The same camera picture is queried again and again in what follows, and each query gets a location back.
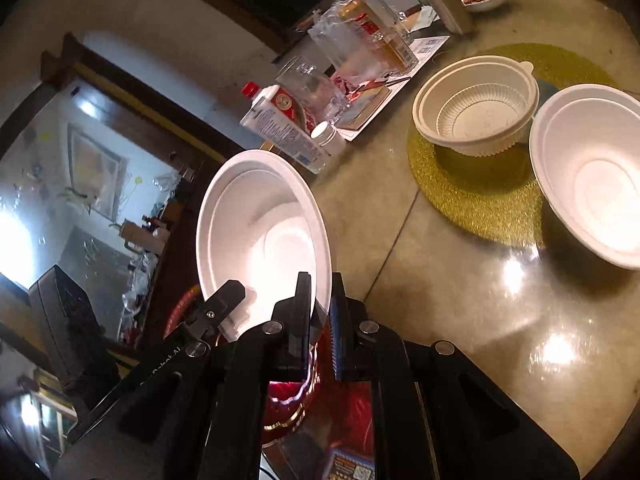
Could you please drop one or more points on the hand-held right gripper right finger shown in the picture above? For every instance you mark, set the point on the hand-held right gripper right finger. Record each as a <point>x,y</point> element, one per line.
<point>340,340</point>

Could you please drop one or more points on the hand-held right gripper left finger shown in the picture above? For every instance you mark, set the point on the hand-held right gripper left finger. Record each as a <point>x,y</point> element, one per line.
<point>300,330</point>

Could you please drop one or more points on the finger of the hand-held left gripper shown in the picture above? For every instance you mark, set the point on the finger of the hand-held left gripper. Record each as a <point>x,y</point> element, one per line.
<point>220,305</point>

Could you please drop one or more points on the red plate with gold rim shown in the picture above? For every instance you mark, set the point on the red plate with gold rim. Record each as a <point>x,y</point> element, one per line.
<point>287,405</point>

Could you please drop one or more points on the white plastic bowl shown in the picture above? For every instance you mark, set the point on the white plastic bowl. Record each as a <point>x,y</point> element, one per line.
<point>590,180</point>
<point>260,225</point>

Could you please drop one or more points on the cream ribbed plastic bowl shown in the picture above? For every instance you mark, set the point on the cream ribbed plastic bowl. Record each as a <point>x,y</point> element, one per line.
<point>475,110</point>

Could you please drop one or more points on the red plastic packet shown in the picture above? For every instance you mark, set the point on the red plastic packet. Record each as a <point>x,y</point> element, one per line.
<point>350,410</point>

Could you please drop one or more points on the black box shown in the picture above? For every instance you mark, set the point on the black box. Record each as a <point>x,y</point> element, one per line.
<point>70,330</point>

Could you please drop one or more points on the colourful printed card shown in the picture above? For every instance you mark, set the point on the colourful printed card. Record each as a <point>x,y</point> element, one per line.
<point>351,465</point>

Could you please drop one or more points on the gold glitter round placemat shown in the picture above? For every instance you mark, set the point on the gold glitter round placemat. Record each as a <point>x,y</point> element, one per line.
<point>465,195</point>

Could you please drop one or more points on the white bottle with red cap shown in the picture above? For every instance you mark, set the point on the white bottle with red cap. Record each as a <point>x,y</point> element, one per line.
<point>280,120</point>

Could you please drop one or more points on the clear glass cup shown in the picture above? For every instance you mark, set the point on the clear glass cup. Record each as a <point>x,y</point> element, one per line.
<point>312,90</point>

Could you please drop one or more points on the printed paper leaflet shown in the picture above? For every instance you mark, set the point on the printed paper leaflet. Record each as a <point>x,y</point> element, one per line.
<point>431,45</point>

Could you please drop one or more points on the framed wall painting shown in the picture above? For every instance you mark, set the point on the framed wall painting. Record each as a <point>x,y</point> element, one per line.
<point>97,170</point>

